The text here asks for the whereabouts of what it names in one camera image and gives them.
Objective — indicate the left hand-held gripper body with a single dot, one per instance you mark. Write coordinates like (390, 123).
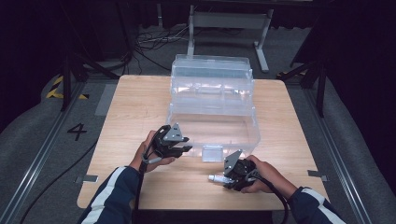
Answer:
(169, 140)

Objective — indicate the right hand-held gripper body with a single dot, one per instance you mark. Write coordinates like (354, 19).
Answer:
(239, 171)

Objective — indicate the white ointment tube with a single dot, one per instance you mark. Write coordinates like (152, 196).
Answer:
(218, 179)

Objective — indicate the clear plastic storage box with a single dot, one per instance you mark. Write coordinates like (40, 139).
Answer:
(213, 109)

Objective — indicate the person's left hand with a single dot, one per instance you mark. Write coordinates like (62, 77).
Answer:
(149, 161)

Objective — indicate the person's right hand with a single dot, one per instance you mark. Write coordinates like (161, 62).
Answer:
(269, 177)

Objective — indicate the grey tape piece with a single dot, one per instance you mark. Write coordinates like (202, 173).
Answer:
(88, 179)
(317, 175)

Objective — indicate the black metal stand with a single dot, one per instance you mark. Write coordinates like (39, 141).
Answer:
(320, 90)
(66, 84)

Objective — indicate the grey metal post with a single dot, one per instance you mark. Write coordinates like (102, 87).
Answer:
(159, 15)

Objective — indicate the grey metal table frame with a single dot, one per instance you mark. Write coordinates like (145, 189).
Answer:
(264, 34)

